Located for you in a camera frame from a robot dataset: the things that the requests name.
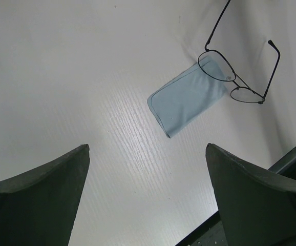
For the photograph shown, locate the thin wire frame glasses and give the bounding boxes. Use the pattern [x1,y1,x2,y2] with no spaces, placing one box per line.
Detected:
[197,1,281,105]

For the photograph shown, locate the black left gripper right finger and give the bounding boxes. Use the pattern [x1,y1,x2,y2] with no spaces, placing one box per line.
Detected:
[205,143,296,245]

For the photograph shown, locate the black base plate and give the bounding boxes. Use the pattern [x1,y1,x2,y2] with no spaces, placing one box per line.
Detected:
[176,211,228,246]

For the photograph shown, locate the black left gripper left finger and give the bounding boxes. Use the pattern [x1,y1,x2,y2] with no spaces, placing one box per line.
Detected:
[0,144,90,245]

